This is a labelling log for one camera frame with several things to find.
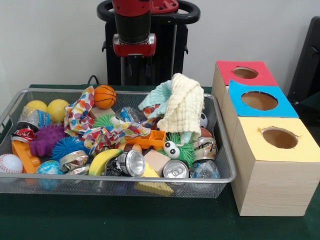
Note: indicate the small orange plastic block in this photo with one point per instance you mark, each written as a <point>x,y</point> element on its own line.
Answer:
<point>152,139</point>

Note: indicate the mint green waffle cloth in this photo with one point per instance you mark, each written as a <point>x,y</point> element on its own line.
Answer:
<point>155,97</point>

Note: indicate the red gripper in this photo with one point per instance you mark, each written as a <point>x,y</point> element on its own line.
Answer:
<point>134,49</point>

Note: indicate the wooden cube block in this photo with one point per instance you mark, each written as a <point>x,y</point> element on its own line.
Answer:
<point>102,112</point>
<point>156,161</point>

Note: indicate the yellow plastic block toy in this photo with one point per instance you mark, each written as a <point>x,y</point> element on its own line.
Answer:
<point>152,186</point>

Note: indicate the globe print ball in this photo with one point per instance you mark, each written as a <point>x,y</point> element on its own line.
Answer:
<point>50,168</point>

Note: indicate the small orange basketball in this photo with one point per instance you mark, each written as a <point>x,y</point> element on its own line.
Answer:
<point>104,96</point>

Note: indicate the green spiky ball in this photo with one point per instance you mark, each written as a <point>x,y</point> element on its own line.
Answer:
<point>103,121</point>
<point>177,149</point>

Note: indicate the purple spiky ball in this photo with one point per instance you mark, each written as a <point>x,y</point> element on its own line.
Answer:
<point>47,140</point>

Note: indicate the red soda can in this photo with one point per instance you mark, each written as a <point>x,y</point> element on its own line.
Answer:
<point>24,132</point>

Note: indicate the white baseball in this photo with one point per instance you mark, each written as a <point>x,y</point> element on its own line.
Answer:
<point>10,163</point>

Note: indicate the black chair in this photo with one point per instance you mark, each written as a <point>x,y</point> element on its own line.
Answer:
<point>307,60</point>

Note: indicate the dark green table cloth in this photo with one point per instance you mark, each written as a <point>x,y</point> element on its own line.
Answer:
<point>125,220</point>

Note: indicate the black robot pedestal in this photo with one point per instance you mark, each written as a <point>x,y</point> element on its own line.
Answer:
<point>170,55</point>

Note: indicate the wooden box with three holes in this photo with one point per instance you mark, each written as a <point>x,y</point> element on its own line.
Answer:
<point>275,185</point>

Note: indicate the yellow toy banana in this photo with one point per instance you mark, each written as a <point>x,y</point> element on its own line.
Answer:
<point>102,161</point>

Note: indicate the silver metal can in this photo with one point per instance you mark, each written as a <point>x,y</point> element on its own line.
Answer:
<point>176,170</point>
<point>127,162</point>

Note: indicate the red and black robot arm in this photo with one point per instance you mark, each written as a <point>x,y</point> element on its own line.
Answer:
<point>132,17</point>

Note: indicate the yellow ball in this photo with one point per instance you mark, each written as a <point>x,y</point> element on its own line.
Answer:
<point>58,110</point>
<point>36,106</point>

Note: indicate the blue fuzzy ball with eyes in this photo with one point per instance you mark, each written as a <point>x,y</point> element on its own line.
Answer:
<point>67,148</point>

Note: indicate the orange plastic block toy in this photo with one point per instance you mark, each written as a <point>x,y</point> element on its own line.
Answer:
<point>25,156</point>

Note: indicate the cream yellow waffle cloth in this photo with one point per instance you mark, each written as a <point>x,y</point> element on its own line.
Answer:
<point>182,102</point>

